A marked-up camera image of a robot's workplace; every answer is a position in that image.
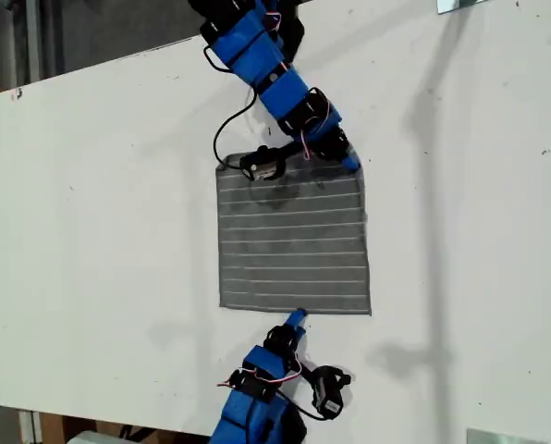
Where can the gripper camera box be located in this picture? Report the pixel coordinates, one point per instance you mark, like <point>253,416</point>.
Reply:
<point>261,164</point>
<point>328,393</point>

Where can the shiny metal bracket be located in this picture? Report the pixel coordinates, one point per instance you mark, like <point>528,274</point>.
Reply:
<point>456,4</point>

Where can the grey striped square towel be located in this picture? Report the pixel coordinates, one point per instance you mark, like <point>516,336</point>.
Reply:
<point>294,250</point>

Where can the white table leg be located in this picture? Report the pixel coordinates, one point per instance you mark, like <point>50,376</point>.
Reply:
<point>29,427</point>

